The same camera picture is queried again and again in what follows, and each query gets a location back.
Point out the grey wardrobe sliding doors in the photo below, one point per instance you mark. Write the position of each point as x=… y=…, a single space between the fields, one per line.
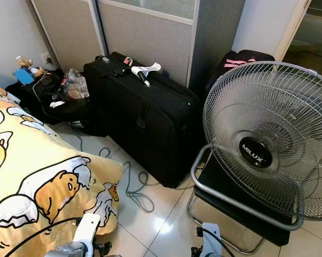
x=139 y=40

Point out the white wall socket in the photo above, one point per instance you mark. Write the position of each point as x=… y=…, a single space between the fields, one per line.
x=46 y=58

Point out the blue pouch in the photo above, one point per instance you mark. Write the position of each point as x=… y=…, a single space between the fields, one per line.
x=24 y=76

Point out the brown plush toy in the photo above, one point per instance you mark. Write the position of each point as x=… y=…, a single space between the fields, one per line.
x=31 y=67

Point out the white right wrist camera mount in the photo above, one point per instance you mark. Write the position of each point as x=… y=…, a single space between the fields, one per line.
x=210 y=241

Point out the small red white tag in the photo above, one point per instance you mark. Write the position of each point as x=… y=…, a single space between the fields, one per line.
x=128 y=60

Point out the yellow cartoon print blanket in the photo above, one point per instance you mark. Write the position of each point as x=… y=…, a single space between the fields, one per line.
x=43 y=160

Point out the large black suitcase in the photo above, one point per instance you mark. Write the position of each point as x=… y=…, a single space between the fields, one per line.
x=155 y=123

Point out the grey metal floor fan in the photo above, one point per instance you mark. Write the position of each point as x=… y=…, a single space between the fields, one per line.
x=255 y=152

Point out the clear plastic bag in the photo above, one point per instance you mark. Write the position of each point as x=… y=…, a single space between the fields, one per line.
x=77 y=87

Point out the white door frame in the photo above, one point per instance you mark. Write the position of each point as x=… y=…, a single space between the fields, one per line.
x=292 y=27

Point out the white luggage tag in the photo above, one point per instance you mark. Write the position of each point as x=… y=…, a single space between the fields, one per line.
x=146 y=69

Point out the black bag with pink stripes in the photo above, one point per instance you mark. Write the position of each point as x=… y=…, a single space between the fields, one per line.
x=228 y=75

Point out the flat black case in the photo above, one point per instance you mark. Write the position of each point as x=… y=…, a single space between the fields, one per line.
x=252 y=225

